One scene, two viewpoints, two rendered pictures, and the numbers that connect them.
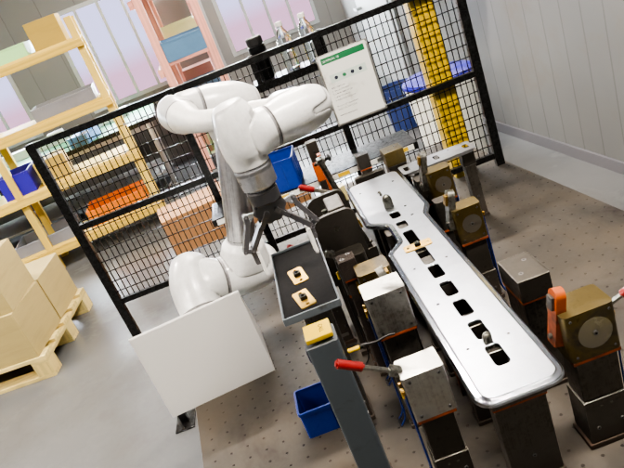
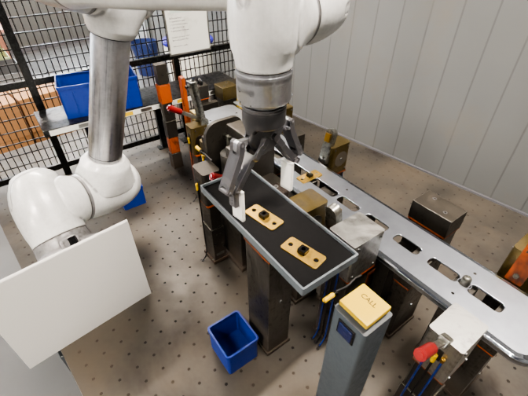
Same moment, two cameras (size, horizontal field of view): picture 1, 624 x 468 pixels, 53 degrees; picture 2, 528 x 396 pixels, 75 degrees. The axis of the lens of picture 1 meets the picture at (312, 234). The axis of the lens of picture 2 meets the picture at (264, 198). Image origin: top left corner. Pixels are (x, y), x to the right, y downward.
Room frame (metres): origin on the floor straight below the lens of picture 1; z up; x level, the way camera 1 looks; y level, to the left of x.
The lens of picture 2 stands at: (0.99, 0.40, 1.64)
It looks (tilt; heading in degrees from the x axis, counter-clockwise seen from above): 38 degrees down; 323
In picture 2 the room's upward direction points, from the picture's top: straight up
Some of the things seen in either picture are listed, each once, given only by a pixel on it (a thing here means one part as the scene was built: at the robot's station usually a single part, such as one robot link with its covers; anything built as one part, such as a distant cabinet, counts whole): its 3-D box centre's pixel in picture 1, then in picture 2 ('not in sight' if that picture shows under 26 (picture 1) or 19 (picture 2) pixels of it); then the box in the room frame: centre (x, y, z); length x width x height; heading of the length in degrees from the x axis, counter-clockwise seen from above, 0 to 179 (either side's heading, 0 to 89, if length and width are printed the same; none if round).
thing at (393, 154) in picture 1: (403, 188); (228, 119); (2.38, -0.42, 0.88); 0.08 x 0.08 x 0.36; 89
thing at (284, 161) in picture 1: (263, 175); (100, 90); (2.55, 0.10, 1.09); 0.30 x 0.17 x 0.13; 80
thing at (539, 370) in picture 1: (422, 248); (315, 180); (1.62, -0.28, 1.00); 1.38 x 0.22 x 0.02; 179
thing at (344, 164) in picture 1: (311, 176); (147, 98); (2.54, -0.09, 1.01); 0.90 x 0.22 x 0.03; 89
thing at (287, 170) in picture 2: (312, 239); (287, 174); (1.44, 0.00, 1.24); 0.03 x 0.01 x 0.07; 8
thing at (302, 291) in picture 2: (302, 277); (269, 218); (1.42, 0.06, 1.16); 0.37 x 0.14 x 0.02; 179
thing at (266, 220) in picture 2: (297, 274); (263, 215); (1.43, 0.07, 1.17); 0.08 x 0.04 x 0.01; 8
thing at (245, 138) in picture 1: (243, 131); (269, 8); (1.43, 0.06, 1.55); 0.13 x 0.11 x 0.16; 109
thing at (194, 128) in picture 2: not in sight; (198, 164); (2.11, -0.10, 0.87); 0.10 x 0.07 x 0.35; 89
